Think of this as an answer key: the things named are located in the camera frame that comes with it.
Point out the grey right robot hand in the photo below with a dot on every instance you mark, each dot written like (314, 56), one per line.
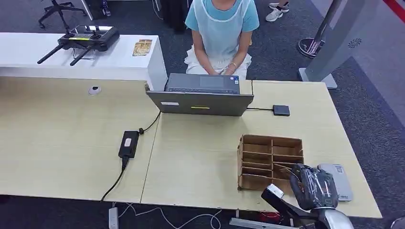
(314, 189)

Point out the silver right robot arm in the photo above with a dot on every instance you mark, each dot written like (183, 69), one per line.
(335, 221)

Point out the grey flat card reader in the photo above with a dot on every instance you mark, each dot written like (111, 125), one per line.
(343, 186)

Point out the metal bar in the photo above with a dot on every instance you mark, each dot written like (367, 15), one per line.
(256, 223)

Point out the wooden card box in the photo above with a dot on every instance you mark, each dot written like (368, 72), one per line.
(253, 158)

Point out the small black box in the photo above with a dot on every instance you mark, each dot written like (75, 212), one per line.
(281, 110)

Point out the grey laptop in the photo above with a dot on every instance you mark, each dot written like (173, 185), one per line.
(202, 104)

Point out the chrome stanchion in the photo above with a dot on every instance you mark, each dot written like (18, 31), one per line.
(311, 45)

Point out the grey standing kiosk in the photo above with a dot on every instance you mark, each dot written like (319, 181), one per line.
(345, 34)

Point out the white shoes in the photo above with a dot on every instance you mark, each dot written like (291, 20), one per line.
(274, 14)

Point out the person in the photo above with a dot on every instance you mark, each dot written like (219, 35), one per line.
(221, 28)

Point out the black power adapter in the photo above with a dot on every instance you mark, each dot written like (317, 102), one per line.
(128, 144)

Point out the white power strip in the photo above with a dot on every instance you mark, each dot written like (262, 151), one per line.
(113, 218)

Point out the black cabinet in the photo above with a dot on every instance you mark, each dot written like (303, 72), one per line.
(174, 12)

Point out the white counter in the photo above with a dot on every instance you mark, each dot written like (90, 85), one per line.
(120, 63)

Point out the small white round puck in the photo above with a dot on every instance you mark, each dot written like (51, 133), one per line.
(94, 90)

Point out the black remote controller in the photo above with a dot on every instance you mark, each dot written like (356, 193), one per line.
(88, 37)

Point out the black office chair base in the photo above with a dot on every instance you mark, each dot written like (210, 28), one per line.
(58, 8)

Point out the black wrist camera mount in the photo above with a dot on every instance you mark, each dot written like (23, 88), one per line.
(284, 207)

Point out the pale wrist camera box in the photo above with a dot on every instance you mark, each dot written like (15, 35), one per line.
(275, 190)

